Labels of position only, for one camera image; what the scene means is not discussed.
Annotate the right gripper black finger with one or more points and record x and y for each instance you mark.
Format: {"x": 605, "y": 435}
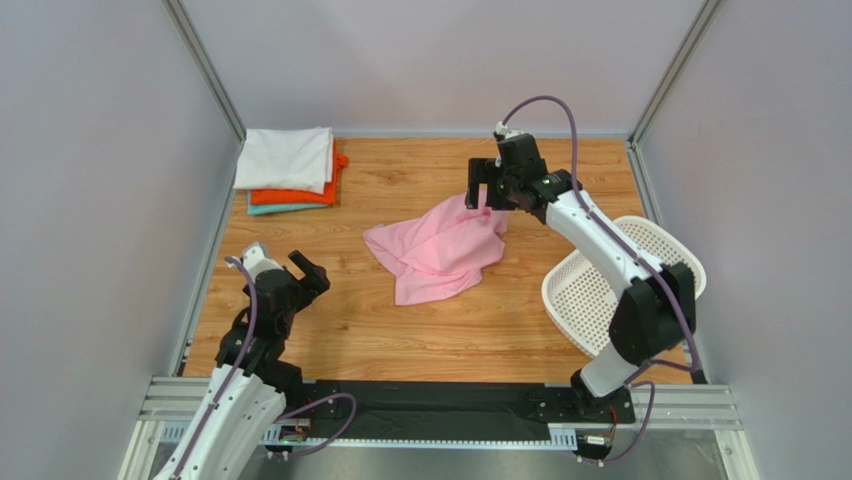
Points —
{"x": 497, "y": 199}
{"x": 479, "y": 178}

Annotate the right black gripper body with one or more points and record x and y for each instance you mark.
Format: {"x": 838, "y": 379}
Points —
{"x": 494, "y": 184}

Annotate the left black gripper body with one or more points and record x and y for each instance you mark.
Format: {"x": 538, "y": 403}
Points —
{"x": 300, "y": 299}

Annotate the pink t shirt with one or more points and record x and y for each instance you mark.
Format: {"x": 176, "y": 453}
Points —
{"x": 440, "y": 254}

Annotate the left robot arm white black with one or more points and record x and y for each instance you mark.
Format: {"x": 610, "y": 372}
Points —
{"x": 250, "y": 386}

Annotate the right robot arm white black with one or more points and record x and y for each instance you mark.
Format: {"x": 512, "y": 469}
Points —
{"x": 656, "y": 300}

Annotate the folded teal t shirt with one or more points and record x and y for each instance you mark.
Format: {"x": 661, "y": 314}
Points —
{"x": 265, "y": 209}

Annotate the folded orange t shirt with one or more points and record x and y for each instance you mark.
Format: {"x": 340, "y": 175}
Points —
{"x": 289, "y": 196}

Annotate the folded white t shirt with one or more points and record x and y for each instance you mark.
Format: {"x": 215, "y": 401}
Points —
{"x": 299, "y": 160}

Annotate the white perforated plastic basket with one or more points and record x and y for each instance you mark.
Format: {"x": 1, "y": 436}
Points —
{"x": 580, "y": 302}

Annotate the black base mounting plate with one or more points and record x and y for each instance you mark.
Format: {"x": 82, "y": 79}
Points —
{"x": 460, "y": 411}

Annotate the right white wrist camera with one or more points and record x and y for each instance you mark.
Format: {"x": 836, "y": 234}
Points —
{"x": 502, "y": 132}

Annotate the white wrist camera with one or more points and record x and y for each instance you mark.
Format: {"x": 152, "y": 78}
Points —
{"x": 502, "y": 132}
{"x": 255, "y": 259}

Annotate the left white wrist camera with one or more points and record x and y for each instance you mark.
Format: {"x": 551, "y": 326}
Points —
{"x": 255, "y": 259}

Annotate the aluminium frame rail front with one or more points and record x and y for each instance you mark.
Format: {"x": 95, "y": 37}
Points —
{"x": 675, "y": 408}

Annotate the right aluminium corner post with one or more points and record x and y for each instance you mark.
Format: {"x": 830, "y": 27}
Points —
{"x": 677, "y": 65}

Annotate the aluminium corner post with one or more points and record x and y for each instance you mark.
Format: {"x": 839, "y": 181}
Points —
{"x": 677, "y": 65}
{"x": 181, "y": 18}

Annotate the left aluminium corner post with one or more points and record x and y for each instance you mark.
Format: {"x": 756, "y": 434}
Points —
{"x": 181, "y": 18}

